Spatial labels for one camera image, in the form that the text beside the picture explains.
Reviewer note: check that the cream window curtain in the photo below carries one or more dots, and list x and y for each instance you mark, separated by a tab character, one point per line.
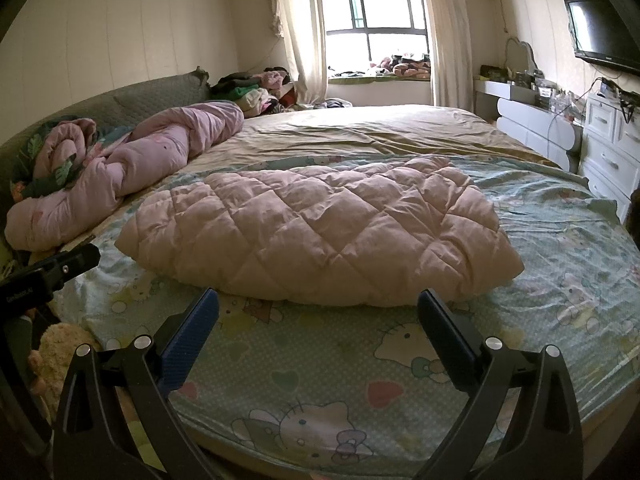
445	35
305	35

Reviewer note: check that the beige plush toy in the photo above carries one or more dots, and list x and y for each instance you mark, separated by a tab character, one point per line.
60	355

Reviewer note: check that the white drawer dresser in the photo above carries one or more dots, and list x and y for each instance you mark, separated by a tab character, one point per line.
610	155

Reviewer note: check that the pile of clothes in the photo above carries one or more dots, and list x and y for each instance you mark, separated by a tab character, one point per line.
250	92

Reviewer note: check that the clothes on windowsill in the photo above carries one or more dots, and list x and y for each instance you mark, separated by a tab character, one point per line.
405	66

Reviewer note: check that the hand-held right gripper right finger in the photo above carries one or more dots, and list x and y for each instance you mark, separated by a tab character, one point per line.
445	337

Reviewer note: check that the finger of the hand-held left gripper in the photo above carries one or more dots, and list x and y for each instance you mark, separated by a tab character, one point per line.
70	260

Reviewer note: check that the grey padded headboard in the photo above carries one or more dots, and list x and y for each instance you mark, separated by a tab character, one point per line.
150	95

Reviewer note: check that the pink rolled duvet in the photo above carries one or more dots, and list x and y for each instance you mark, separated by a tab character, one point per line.
150	155

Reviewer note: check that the tan bed sheet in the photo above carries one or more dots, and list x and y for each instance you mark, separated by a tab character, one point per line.
375	130

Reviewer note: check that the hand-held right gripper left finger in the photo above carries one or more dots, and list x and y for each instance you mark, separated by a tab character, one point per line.
187	342

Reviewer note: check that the black wall television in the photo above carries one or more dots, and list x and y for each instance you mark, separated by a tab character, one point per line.
605	30

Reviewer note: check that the cartoon printed bed sheet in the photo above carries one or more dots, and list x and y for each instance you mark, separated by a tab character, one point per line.
560	240

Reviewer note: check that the window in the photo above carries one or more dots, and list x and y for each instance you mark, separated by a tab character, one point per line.
375	5

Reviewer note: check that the vanity mirror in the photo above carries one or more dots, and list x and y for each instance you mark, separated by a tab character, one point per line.
520	55

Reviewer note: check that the pink quilted jacket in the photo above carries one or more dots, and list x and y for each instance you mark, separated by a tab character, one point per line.
320	225

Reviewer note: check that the white vanity table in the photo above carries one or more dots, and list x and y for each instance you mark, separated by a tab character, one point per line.
530	120

